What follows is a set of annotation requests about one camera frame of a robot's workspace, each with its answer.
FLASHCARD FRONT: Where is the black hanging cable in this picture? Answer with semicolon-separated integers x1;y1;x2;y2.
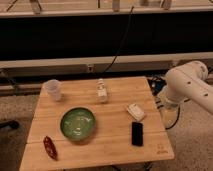
100;5;136;75

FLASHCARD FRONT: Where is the green ceramic bowl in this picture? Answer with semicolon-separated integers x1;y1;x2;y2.
60;107;96;142

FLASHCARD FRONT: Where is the red chili pepper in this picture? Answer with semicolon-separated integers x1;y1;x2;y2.
43;136;57;160

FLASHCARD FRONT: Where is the clear plastic cup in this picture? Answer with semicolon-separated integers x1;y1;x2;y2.
43;79;62;101

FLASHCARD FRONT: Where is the wooden table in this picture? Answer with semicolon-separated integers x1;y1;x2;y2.
20;76;174;171

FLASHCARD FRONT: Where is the small clear bottle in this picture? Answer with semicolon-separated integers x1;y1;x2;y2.
97;78;108;103

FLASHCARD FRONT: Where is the black rectangular block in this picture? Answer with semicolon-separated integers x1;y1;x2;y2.
132;122;143;146

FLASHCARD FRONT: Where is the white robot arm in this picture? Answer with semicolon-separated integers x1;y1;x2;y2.
157;61;213;129

